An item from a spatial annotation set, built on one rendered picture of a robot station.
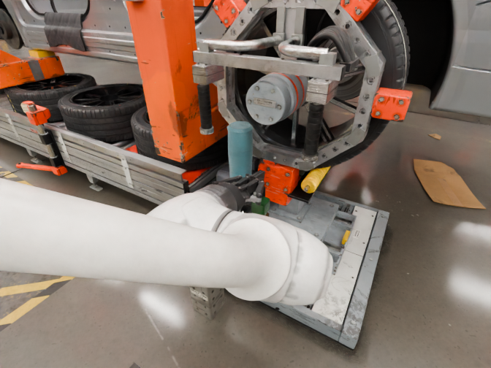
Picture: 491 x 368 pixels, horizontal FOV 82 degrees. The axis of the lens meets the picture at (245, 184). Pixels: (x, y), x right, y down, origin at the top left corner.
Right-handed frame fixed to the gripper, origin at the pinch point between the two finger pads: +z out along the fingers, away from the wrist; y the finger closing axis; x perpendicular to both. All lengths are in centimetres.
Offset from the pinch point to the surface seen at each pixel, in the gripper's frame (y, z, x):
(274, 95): 2.3, 10.8, -21.2
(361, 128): -21.5, 25.7, -14.5
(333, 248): -22, 50, 41
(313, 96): -10.4, 1.6, -22.4
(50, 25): 203, 81, -46
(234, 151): 16.6, 19.2, -0.7
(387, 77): -24.9, 29.8, -29.8
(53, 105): 201, 75, 10
